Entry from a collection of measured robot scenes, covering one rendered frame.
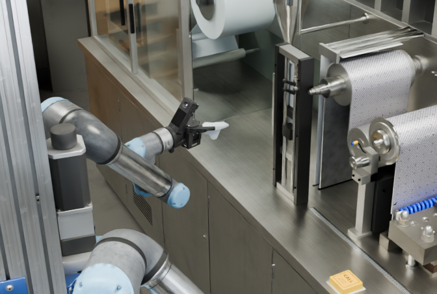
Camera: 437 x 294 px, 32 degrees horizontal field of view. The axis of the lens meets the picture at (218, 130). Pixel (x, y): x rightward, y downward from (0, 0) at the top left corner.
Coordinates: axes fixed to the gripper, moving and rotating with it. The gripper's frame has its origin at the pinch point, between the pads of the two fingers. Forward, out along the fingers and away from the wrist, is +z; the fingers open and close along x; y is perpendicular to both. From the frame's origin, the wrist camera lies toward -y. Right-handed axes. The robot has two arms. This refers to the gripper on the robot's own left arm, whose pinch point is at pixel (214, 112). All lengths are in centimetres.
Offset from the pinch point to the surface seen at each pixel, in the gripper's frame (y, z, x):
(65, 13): 102, 119, -275
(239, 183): 33.6, 13.2, 2.9
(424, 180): 4, 32, 63
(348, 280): 23, -5, 66
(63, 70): 145, 113, -272
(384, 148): -8, 19, 54
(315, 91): -13.7, 19.2, 25.1
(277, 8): -19, 45, -17
